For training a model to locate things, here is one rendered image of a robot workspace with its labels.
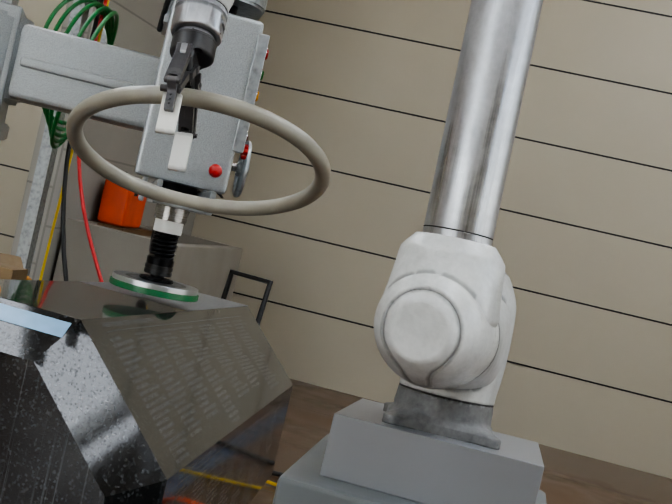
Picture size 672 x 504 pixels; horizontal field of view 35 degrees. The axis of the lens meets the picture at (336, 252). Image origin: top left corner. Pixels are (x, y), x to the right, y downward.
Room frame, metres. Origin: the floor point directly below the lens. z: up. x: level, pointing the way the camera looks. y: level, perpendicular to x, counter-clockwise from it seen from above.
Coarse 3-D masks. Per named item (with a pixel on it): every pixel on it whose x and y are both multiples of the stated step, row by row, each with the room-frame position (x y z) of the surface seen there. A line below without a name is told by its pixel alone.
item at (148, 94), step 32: (96, 96) 1.83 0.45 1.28; (128, 96) 1.79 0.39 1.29; (160, 96) 1.77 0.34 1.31; (192, 96) 1.77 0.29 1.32; (224, 96) 1.78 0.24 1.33; (288, 128) 1.83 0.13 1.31; (96, 160) 2.06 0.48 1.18; (320, 160) 1.91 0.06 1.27; (160, 192) 2.18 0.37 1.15; (320, 192) 2.03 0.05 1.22
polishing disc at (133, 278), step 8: (112, 272) 2.62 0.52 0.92; (120, 272) 2.63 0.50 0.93; (128, 272) 2.68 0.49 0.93; (120, 280) 2.56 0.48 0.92; (128, 280) 2.55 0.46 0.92; (136, 280) 2.54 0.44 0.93; (144, 280) 2.58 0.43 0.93; (152, 288) 2.54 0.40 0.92; (160, 288) 2.54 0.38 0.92; (168, 288) 2.55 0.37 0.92; (176, 288) 2.57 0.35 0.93; (184, 288) 2.61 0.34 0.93; (192, 288) 2.66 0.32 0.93
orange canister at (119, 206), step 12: (108, 180) 5.87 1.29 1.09; (108, 192) 5.86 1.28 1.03; (120, 192) 5.85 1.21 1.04; (132, 192) 5.88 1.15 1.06; (108, 204) 5.86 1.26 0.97; (120, 204) 5.85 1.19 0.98; (132, 204) 5.92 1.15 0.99; (144, 204) 6.10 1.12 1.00; (108, 216) 5.86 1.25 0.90; (120, 216) 5.85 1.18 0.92; (132, 216) 5.96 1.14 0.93; (120, 228) 5.79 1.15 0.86; (132, 228) 6.02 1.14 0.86
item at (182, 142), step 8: (176, 136) 1.83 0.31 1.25; (184, 136) 1.83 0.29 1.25; (192, 136) 1.83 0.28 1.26; (176, 144) 1.82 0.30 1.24; (184, 144) 1.82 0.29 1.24; (176, 152) 1.82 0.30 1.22; (184, 152) 1.82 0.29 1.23; (176, 160) 1.81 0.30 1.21; (184, 160) 1.81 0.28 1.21; (168, 168) 1.81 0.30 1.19; (176, 168) 1.81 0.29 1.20; (184, 168) 1.81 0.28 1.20
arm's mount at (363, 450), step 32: (352, 416) 1.61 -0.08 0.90; (352, 448) 1.59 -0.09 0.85; (384, 448) 1.58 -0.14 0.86; (416, 448) 1.57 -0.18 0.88; (448, 448) 1.57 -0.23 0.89; (480, 448) 1.58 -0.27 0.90; (512, 448) 1.68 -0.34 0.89; (352, 480) 1.59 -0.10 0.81; (384, 480) 1.58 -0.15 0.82; (416, 480) 1.57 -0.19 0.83; (448, 480) 1.56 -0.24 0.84; (480, 480) 1.56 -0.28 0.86; (512, 480) 1.55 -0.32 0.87
